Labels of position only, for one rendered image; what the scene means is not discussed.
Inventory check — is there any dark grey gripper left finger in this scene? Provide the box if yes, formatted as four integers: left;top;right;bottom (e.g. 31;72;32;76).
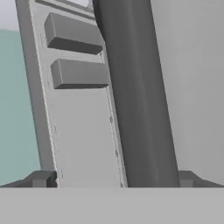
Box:
0;170;58;188

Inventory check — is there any grey fridge door bin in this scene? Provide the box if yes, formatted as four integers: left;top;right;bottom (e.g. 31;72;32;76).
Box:
50;58;110;90
43;11;105;56

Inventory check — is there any dark grey door handle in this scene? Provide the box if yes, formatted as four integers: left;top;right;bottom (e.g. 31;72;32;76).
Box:
92;0;181;188

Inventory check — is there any light grey freezer door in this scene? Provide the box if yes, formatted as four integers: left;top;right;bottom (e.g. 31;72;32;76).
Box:
150;0;224;186

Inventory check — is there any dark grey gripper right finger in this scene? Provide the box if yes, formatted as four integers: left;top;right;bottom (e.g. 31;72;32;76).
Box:
178;170;224;188

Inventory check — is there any grey fridge door inner panel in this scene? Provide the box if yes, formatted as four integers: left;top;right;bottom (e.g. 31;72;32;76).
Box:
15;0;130;188

